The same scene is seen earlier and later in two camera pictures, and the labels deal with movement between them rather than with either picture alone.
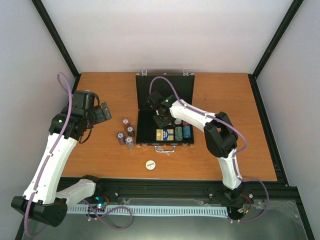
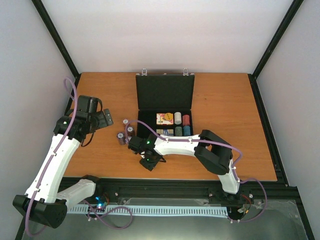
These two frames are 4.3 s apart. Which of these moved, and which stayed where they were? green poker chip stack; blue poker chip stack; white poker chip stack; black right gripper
Moved: black right gripper
Stayed: green poker chip stack; blue poker chip stack; white poker chip stack
